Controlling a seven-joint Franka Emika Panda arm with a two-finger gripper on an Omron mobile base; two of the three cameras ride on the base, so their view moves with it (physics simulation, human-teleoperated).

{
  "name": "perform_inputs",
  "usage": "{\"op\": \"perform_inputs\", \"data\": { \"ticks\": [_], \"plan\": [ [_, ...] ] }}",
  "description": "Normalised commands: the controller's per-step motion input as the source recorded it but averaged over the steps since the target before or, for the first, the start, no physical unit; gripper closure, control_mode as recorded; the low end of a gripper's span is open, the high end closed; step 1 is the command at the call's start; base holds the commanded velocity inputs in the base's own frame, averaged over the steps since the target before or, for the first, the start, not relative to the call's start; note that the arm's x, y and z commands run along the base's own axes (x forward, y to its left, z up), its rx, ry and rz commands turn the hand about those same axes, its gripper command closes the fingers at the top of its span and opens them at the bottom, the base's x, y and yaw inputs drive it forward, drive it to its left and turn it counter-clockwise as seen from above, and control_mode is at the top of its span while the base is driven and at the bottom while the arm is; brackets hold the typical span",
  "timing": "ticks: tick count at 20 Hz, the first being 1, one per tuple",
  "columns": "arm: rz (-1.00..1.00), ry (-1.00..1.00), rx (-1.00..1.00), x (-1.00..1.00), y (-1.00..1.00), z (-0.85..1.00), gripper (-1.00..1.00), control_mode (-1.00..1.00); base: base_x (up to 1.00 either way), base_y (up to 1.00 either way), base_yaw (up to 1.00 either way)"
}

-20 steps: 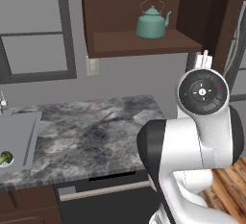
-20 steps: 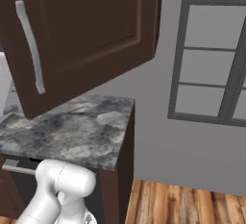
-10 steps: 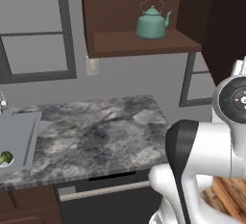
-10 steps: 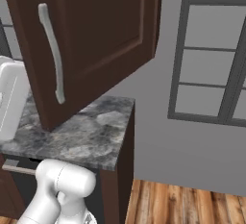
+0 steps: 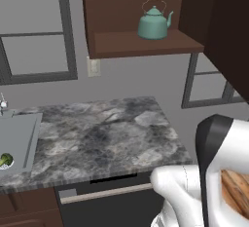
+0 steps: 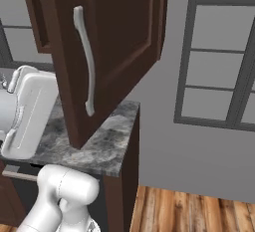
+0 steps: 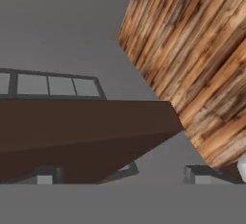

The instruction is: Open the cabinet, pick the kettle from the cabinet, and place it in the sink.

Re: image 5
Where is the dark brown wall cabinet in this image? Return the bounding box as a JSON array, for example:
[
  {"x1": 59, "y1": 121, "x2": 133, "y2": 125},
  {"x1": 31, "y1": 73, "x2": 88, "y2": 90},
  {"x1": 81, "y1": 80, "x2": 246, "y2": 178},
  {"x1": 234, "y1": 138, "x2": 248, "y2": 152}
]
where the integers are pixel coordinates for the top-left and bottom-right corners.
[{"x1": 80, "y1": 0, "x2": 219, "y2": 60}]

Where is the dark brown cabinet door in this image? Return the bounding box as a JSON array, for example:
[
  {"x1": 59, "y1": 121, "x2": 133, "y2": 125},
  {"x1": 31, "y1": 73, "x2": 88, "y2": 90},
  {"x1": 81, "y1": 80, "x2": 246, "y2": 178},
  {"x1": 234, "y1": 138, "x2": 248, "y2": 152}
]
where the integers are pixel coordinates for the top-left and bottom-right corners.
[{"x1": 203, "y1": 0, "x2": 249, "y2": 103}]

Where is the green broccoli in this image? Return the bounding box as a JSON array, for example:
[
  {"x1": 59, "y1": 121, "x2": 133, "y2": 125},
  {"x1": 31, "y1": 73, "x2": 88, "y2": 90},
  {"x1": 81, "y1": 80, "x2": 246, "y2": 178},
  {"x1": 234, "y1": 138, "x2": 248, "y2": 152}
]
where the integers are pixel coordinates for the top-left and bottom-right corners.
[{"x1": 0, "y1": 153, "x2": 15, "y2": 168}]

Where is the small grey framed window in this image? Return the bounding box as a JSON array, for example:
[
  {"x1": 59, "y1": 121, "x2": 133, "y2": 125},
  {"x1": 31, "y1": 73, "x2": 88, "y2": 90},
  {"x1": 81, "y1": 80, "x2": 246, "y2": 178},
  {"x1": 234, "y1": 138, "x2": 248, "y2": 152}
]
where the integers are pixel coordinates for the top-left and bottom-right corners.
[{"x1": 181, "y1": 52, "x2": 246, "y2": 110}]

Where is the beige wall outlet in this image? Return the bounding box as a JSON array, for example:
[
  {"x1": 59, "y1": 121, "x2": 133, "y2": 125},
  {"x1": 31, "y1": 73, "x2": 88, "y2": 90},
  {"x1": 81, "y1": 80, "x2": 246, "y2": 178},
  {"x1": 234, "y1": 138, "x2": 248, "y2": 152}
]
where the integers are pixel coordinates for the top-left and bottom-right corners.
[{"x1": 86, "y1": 56, "x2": 102, "y2": 79}]

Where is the black dishwasher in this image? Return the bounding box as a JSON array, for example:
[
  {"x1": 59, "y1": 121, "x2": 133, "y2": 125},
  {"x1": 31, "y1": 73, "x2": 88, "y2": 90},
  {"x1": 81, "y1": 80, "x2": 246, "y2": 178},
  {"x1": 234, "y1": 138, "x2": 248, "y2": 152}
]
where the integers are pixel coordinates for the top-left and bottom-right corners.
[{"x1": 53, "y1": 171, "x2": 165, "y2": 227}]

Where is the chrome tap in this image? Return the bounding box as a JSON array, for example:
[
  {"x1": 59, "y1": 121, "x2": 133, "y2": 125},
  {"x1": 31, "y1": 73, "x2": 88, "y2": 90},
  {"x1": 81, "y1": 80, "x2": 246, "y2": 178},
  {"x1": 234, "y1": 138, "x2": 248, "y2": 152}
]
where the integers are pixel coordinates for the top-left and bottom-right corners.
[{"x1": 0, "y1": 92, "x2": 9, "y2": 118}]

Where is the large grey framed window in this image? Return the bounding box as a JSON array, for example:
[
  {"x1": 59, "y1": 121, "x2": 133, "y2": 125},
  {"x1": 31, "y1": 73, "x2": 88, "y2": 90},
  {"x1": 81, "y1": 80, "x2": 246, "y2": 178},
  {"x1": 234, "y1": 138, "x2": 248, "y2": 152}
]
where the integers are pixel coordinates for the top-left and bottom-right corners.
[{"x1": 0, "y1": 0, "x2": 79, "y2": 86}]

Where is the teal green kettle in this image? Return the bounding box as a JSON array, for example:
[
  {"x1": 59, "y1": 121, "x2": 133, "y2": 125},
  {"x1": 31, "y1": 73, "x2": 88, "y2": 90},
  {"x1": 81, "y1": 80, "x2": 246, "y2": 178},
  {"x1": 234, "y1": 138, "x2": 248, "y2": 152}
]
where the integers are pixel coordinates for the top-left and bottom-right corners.
[{"x1": 137, "y1": 0, "x2": 174, "y2": 41}]

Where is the silver dishwasher handle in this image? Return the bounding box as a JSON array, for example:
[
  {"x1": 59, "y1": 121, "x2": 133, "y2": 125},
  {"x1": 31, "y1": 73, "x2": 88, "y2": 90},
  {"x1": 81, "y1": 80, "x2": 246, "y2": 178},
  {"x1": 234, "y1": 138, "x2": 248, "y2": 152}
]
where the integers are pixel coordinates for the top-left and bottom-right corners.
[{"x1": 59, "y1": 182, "x2": 154, "y2": 206}]

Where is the grey sink basin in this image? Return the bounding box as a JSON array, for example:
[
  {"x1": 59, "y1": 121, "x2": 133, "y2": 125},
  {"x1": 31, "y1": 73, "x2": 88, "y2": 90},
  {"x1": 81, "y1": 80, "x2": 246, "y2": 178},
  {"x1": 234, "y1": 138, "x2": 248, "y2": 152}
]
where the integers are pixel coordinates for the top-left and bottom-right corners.
[{"x1": 0, "y1": 112, "x2": 44, "y2": 175}]

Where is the dark brown base cabinet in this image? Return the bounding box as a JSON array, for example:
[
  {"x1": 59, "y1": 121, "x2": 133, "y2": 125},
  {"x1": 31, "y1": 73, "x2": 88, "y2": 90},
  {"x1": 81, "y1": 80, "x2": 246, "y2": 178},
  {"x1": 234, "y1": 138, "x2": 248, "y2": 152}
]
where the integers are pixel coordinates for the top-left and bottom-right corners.
[{"x1": 0, "y1": 187, "x2": 64, "y2": 227}]

